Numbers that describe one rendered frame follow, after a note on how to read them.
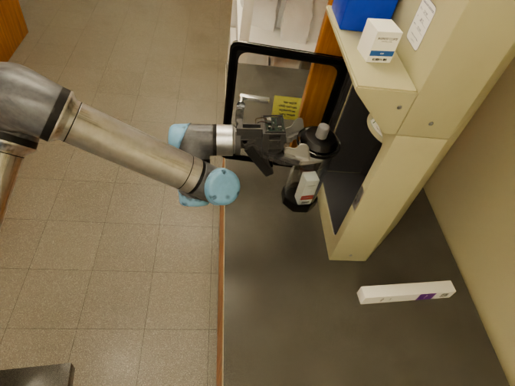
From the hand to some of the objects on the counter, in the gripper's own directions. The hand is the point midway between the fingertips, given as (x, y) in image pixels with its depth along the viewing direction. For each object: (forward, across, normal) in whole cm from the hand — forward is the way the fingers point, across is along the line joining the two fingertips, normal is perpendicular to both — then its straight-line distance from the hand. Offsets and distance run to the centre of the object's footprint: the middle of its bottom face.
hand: (315, 147), depth 95 cm
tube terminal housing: (+20, +2, +32) cm, 37 cm away
